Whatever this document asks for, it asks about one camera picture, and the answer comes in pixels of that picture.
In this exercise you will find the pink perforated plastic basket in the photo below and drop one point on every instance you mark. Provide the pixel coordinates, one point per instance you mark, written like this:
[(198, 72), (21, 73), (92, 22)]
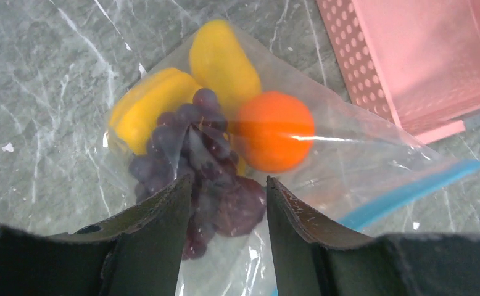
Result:
[(414, 63)]

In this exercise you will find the dark red grape bunch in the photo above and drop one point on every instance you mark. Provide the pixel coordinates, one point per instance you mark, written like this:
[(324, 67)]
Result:
[(191, 141)]

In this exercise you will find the dark red date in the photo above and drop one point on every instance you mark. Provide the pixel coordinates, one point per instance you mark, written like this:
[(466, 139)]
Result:
[(241, 207)]

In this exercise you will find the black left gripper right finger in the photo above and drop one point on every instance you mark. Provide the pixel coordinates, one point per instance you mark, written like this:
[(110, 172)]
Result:
[(315, 255)]

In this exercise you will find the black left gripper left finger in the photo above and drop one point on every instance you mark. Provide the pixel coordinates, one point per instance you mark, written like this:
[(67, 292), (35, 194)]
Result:
[(135, 252)]

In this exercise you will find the clear zip top bag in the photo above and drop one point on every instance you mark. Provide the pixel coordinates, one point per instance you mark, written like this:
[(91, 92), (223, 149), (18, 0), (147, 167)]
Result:
[(360, 168)]

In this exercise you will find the yellow bell pepper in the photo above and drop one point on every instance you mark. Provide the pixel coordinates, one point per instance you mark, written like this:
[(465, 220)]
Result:
[(135, 115)]

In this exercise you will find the yellow mango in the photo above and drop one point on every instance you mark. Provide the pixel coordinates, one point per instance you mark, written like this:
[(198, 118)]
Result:
[(218, 62)]

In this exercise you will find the orange fruit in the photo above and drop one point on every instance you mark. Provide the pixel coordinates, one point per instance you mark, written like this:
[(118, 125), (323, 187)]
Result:
[(275, 131)]

